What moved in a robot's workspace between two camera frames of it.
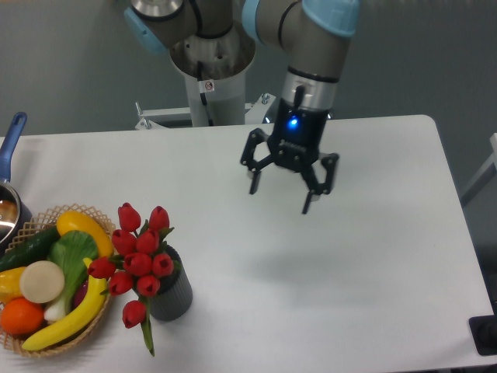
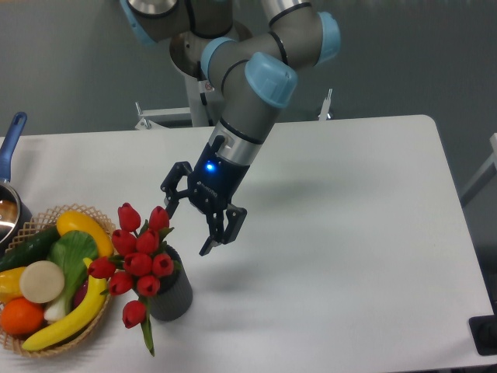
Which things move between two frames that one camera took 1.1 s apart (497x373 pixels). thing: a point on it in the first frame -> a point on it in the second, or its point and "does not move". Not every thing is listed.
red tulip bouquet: [137, 260] does not move
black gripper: [293, 144] -> [215, 180]
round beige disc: [42, 282] does not move
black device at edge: [484, 330] does not move
